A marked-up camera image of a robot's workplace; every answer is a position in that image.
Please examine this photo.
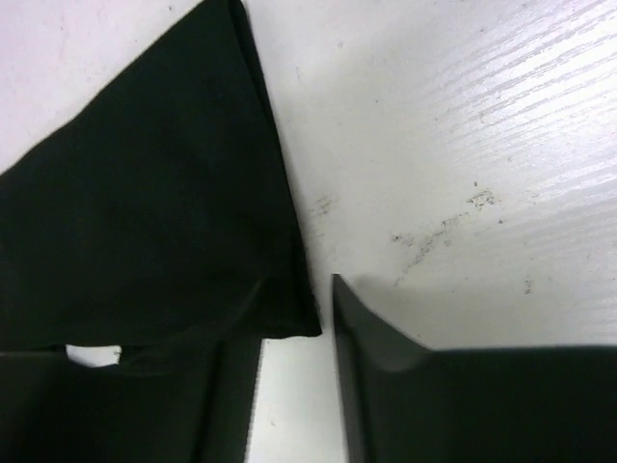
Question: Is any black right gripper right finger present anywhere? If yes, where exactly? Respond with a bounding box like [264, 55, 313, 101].
[332, 275, 616, 462]

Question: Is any black tank top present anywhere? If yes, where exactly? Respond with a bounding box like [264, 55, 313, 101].
[1, 1, 322, 374]

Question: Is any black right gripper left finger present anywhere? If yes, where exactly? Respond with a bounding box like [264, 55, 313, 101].
[1, 338, 261, 462]

